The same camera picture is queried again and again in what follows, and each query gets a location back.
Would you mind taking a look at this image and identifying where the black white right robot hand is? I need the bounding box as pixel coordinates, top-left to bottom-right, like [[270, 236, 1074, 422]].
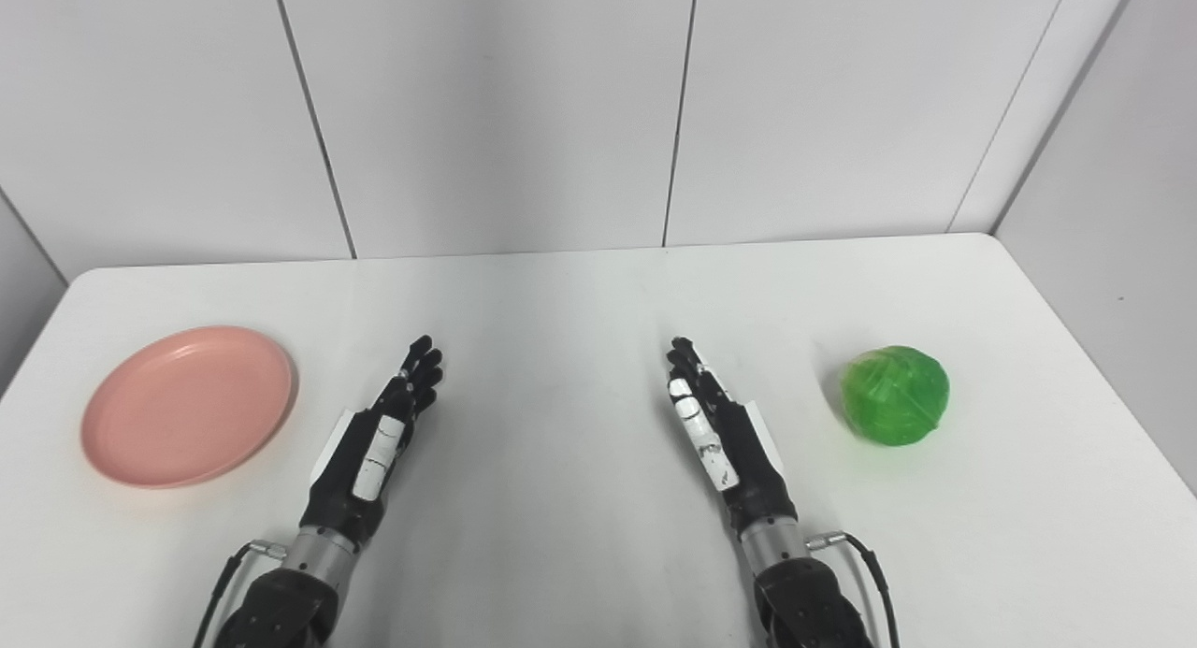
[[666, 337, 799, 538]]

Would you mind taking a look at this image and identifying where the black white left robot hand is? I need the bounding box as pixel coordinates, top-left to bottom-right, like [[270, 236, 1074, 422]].
[[299, 335, 444, 544]]

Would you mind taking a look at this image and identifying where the green cabbage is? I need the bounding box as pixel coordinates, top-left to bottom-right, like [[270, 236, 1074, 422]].
[[840, 345, 951, 447]]

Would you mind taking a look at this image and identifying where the pink round plate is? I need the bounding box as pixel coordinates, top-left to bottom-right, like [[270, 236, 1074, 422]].
[[80, 325, 298, 489]]

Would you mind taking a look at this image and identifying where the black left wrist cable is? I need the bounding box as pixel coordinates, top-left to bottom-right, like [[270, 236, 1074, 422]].
[[194, 540, 288, 648]]

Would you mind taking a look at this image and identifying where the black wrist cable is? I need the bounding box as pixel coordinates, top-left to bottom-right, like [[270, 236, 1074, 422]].
[[194, 540, 288, 648], [806, 531, 901, 648]]

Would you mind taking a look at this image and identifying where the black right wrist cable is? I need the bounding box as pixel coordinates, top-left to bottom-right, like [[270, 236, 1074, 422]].
[[806, 531, 901, 648]]

